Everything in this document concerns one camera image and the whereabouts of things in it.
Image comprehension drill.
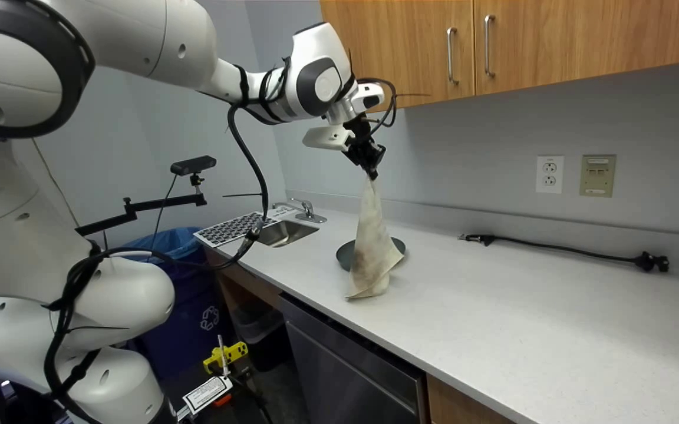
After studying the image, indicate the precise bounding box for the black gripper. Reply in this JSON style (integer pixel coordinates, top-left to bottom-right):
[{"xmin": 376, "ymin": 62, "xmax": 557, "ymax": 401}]
[{"xmin": 343, "ymin": 113, "xmax": 390, "ymax": 186}]

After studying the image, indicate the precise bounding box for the stained cream cloth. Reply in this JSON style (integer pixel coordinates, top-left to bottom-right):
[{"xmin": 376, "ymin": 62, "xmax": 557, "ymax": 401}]
[{"xmin": 344, "ymin": 176, "xmax": 409, "ymax": 303}]

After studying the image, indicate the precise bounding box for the sink faucet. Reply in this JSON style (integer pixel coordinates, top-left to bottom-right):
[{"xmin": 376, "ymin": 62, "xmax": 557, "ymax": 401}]
[{"xmin": 272, "ymin": 198, "xmax": 328, "ymax": 227}]

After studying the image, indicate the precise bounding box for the dark green round plate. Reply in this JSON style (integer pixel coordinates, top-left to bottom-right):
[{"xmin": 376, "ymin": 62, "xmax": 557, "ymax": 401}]
[{"xmin": 335, "ymin": 234, "xmax": 410, "ymax": 274}]

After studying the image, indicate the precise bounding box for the steel sink basin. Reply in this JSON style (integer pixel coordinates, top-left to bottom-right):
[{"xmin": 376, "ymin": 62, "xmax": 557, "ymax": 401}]
[{"xmin": 252, "ymin": 216, "xmax": 320, "ymax": 249}]

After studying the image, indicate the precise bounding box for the white power outlet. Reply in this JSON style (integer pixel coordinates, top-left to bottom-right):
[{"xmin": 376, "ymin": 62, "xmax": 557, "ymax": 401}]
[{"xmin": 534, "ymin": 153, "xmax": 569, "ymax": 198}]

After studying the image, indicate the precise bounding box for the black dishwasher front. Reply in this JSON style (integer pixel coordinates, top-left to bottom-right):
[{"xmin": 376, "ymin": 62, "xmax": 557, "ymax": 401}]
[{"xmin": 278, "ymin": 292, "xmax": 431, "ymax": 424}]

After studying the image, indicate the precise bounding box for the wooden upper cabinet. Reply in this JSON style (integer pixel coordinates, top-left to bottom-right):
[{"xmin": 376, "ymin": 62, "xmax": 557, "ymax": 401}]
[{"xmin": 318, "ymin": 0, "xmax": 679, "ymax": 111}]

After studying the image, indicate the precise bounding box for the blue recycling bin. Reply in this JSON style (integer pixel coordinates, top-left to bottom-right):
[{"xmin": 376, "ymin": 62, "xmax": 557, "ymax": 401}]
[{"xmin": 116, "ymin": 223, "xmax": 236, "ymax": 381}]

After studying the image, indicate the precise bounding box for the yellow clamp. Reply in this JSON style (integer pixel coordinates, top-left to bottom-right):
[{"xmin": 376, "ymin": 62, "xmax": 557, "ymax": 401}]
[{"xmin": 200, "ymin": 334, "xmax": 252, "ymax": 377}]

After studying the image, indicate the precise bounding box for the wooden base cabinet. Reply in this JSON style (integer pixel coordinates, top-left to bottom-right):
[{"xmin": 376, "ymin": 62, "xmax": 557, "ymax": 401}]
[{"xmin": 211, "ymin": 249, "xmax": 515, "ymax": 424}]

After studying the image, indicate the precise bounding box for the white red hand tool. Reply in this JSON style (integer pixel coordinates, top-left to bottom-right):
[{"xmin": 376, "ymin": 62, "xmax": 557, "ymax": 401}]
[{"xmin": 170, "ymin": 374, "xmax": 236, "ymax": 424}]

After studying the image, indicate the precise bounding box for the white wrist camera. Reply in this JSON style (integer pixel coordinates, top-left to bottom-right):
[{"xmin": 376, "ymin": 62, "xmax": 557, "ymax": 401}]
[{"xmin": 299, "ymin": 122, "xmax": 357, "ymax": 153}]

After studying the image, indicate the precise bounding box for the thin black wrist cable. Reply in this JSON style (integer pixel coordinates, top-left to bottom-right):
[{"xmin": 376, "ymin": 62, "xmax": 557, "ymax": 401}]
[{"xmin": 354, "ymin": 75, "xmax": 400, "ymax": 135}]

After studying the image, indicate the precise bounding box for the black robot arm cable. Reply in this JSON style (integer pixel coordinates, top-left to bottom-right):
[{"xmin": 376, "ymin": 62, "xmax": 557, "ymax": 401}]
[{"xmin": 223, "ymin": 62, "xmax": 289, "ymax": 267}]

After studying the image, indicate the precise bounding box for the silver cabinet handle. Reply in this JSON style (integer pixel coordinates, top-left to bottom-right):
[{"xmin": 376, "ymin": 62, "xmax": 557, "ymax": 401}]
[
  {"xmin": 480, "ymin": 12, "xmax": 500, "ymax": 79},
  {"xmin": 444, "ymin": 25, "xmax": 463, "ymax": 88}
]

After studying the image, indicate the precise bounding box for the black exterior camera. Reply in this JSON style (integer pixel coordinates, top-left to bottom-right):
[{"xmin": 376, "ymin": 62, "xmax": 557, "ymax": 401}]
[{"xmin": 168, "ymin": 153, "xmax": 219, "ymax": 176}]

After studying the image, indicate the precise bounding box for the black cable with connectors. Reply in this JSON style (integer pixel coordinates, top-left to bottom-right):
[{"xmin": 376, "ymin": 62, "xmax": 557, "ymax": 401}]
[{"xmin": 460, "ymin": 231, "xmax": 673, "ymax": 275}]

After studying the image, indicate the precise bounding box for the beige wall plate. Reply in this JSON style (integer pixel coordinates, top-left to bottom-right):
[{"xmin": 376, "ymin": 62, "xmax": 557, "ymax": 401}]
[{"xmin": 578, "ymin": 151, "xmax": 621, "ymax": 199}]

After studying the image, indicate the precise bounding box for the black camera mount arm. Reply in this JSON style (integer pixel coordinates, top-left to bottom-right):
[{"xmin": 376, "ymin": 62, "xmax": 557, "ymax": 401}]
[{"xmin": 74, "ymin": 172, "xmax": 211, "ymax": 241}]

